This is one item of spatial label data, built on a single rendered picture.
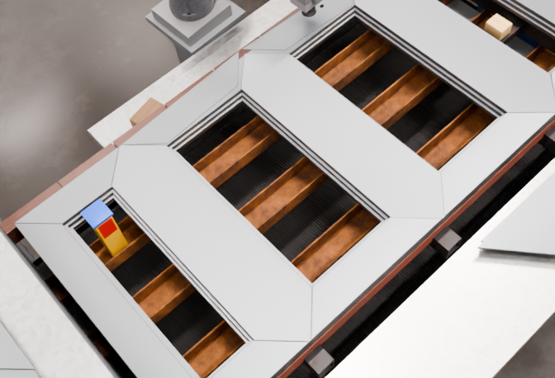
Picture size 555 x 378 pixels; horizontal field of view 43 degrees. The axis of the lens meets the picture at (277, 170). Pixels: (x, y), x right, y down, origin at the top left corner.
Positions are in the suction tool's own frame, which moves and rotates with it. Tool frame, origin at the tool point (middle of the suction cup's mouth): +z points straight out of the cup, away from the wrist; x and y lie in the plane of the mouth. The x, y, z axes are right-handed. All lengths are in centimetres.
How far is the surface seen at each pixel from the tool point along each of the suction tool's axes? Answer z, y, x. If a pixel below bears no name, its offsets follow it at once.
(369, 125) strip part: 3.1, -16.4, -38.7
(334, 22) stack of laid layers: 4.3, 4.8, -5.8
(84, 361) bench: -17, -107, -45
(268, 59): 3.1, -18.8, -2.1
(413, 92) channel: 20.1, 10.7, -32.5
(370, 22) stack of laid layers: 4.9, 12.2, -13.1
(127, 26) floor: 88, -5, 118
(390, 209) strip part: 3, -31, -59
